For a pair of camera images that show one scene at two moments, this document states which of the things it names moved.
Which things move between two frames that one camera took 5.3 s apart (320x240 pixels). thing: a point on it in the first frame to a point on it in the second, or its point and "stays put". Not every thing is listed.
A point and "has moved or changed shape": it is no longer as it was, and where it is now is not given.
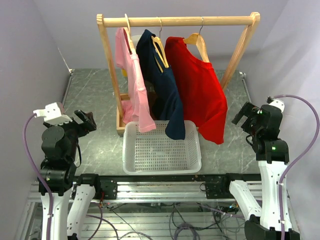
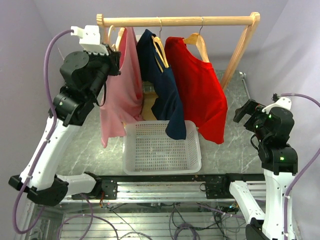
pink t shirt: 137,107 has moved or changed shape
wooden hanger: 128,32 to 115,46
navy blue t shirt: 163,85 stays put
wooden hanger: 197,38 stays put
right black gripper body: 251,111 stays put
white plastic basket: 150,152 stays put
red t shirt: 205,103 stays put
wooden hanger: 158,40 stays put
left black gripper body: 75,130 to 104,65
